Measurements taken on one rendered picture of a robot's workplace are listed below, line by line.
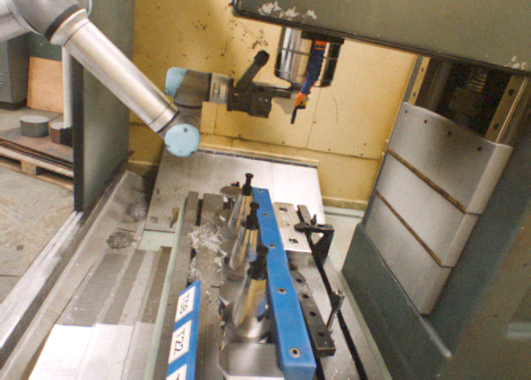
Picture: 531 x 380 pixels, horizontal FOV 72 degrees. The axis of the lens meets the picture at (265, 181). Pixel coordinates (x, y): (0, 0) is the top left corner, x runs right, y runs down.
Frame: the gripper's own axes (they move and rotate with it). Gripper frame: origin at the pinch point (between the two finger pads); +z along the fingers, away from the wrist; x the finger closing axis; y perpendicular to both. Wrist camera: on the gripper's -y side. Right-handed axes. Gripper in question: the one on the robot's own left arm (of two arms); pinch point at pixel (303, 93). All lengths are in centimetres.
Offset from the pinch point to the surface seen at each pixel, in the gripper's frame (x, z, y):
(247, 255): 53, -16, 16
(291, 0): 32.6, -12.7, -19.1
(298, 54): 7.0, -4.8, -9.9
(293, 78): 6.9, -4.8, -4.3
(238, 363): 68, -17, 20
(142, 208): -62, -51, 75
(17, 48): -408, -268, 60
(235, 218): 41.3, -17.3, 16.7
